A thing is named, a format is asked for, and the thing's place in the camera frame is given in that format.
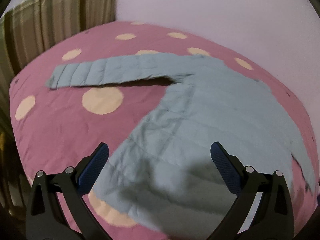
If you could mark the pink polka dot bedspread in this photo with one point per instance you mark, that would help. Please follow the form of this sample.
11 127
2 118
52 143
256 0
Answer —
56 128

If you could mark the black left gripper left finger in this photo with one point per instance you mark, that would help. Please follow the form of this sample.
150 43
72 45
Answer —
56 208

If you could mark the striped green brown pillow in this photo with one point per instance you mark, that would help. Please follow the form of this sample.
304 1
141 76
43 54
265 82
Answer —
34 26

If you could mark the light blue puffer jacket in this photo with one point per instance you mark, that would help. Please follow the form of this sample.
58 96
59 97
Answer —
162 175

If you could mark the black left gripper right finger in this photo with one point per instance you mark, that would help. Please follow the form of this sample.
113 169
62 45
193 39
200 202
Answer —
262 209

